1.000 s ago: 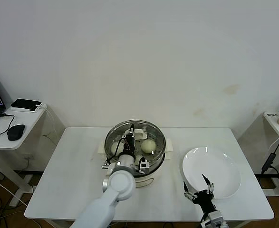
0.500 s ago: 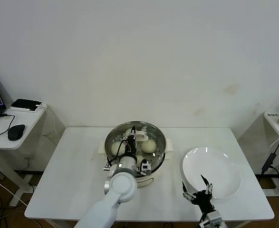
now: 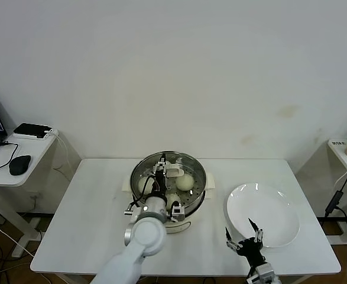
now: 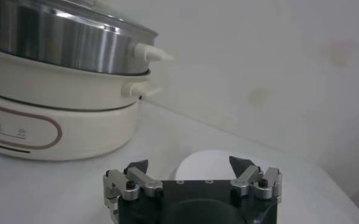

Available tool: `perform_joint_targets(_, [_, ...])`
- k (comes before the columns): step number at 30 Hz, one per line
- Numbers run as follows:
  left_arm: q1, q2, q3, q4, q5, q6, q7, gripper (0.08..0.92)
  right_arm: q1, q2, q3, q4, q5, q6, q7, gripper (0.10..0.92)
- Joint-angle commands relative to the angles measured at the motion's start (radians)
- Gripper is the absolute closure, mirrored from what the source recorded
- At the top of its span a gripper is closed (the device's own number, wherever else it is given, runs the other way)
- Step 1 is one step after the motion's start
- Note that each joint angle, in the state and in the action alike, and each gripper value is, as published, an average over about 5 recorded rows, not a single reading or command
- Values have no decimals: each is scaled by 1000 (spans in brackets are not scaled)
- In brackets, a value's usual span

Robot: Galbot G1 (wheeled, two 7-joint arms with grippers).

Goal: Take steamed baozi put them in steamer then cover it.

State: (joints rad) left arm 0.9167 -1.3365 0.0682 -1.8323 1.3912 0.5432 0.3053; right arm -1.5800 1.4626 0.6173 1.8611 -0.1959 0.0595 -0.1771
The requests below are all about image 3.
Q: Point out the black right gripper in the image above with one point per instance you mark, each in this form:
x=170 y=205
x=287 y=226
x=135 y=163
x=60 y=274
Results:
x=250 y=250

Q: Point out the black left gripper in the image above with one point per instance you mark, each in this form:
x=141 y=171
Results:
x=160 y=185

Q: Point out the white steamed baozi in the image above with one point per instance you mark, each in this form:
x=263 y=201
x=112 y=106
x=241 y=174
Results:
x=185 y=182
x=143 y=185
x=173 y=198

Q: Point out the perforated stainless steel steamer basket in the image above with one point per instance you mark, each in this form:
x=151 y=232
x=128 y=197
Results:
x=195 y=202

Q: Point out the large white plate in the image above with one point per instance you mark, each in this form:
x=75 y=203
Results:
x=267 y=213

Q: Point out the white side table with cup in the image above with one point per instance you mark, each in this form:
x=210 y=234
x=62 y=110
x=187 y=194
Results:
x=340 y=150

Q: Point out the black smartphone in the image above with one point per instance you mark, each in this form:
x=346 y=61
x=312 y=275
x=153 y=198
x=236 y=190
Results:
x=30 y=129

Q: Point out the black computer mouse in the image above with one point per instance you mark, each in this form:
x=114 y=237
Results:
x=20 y=164

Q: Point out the white side table with laptop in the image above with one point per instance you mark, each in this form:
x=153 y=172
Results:
x=1 y=177

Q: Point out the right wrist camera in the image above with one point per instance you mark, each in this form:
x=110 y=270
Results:
x=263 y=273

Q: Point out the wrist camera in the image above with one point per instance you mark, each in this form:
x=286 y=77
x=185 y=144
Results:
x=263 y=273
x=177 y=211

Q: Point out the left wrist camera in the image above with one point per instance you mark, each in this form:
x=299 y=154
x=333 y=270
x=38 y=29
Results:
x=177 y=211

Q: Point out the white wall socket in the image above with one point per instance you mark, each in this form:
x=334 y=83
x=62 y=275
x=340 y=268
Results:
x=35 y=195

